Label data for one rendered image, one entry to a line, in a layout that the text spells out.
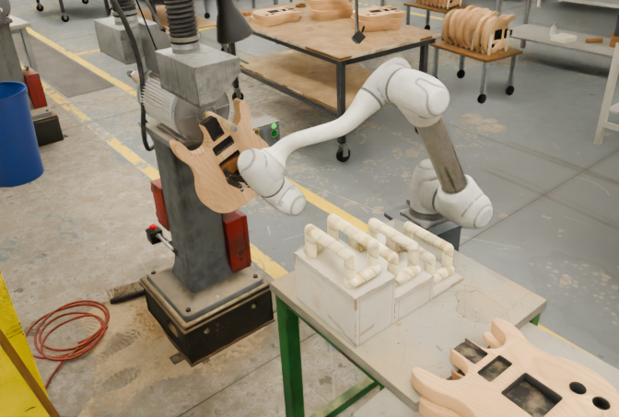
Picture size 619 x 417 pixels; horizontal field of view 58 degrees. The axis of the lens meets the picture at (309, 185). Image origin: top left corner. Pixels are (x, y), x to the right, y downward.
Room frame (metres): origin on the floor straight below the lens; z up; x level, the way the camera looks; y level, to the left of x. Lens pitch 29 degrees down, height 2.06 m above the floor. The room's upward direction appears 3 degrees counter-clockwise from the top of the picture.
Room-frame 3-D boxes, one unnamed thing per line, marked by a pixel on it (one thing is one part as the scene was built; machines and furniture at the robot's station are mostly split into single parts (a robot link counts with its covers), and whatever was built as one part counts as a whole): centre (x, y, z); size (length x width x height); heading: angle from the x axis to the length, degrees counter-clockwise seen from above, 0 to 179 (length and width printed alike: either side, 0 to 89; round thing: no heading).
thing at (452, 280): (1.45, -0.33, 0.94); 0.27 x 0.15 x 0.01; 37
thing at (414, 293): (1.36, -0.21, 0.98); 0.27 x 0.16 x 0.09; 37
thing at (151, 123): (2.30, 0.56, 1.11); 0.36 x 0.24 x 0.04; 37
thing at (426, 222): (2.14, -0.51, 0.73); 0.22 x 0.18 x 0.06; 30
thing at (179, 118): (2.26, 0.52, 1.25); 0.41 x 0.27 x 0.26; 37
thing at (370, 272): (1.18, -0.14, 1.12); 0.11 x 0.03 x 0.03; 127
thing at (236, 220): (2.40, 0.43, 0.49); 0.25 x 0.12 x 0.37; 37
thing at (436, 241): (1.47, -0.37, 1.04); 0.20 x 0.03 x 0.03; 36
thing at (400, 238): (1.38, -0.24, 1.12); 0.20 x 0.03 x 0.03; 36
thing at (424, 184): (2.11, -0.53, 0.87); 0.18 x 0.16 x 0.22; 32
